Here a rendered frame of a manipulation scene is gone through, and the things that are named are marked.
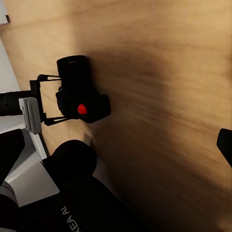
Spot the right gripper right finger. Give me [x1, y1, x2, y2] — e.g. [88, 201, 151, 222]
[217, 128, 232, 167]

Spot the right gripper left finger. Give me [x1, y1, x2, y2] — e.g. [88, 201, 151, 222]
[0, 129, 25, 186]

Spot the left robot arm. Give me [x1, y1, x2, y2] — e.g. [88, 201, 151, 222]
[0, 74, 68, 135]

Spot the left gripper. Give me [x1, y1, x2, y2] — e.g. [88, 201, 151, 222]
[5, 74, 68, 126]

